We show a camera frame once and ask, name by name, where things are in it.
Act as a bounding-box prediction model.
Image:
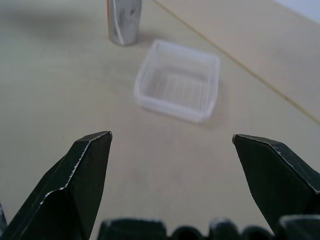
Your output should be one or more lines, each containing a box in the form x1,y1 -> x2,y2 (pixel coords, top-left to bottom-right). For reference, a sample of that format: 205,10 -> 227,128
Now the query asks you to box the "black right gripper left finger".
0,130 -> 113,240

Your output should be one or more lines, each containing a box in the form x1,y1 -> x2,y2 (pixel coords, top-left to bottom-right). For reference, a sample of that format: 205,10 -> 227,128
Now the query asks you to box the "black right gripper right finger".
231,133 -> 320,237

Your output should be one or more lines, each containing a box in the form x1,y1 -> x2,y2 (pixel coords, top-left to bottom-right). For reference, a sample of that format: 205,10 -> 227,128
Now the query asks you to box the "clear plastic square container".
133,39 -> 221,125

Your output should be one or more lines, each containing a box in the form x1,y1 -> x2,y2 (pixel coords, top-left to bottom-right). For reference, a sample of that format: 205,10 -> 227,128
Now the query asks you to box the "silver metal can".
106,0 -> 143,46

